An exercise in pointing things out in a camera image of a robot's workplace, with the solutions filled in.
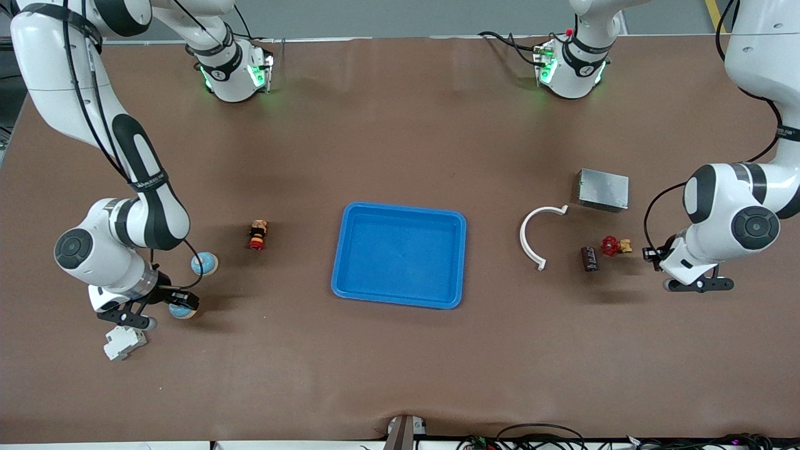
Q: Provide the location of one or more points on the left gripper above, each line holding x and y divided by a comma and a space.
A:
666, 250

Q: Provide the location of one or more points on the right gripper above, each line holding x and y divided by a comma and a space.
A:
165, 289

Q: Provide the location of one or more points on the blue desk bell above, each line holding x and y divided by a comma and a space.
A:
181, 313
206, 265

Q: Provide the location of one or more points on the black capacitor block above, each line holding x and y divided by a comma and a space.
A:
589, 259

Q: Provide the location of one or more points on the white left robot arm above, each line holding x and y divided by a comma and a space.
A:
719, 206

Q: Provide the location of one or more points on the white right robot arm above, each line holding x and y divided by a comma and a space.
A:
106, 256

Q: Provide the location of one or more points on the white circuit breaker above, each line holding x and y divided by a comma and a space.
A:
124, 345

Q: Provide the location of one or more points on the grey metal box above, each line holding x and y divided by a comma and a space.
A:
603, 190

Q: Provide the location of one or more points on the red yellow push button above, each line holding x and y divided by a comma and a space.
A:
257, 236

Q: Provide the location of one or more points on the white curved plastic clamp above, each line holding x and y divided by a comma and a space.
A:
522, 240

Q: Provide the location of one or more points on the blue plastic tray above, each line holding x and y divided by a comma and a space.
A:
400, 256

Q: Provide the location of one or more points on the brown table cover mat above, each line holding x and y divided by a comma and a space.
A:
400, 375

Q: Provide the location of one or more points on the grey mount bracket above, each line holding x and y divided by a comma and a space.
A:
400, 434

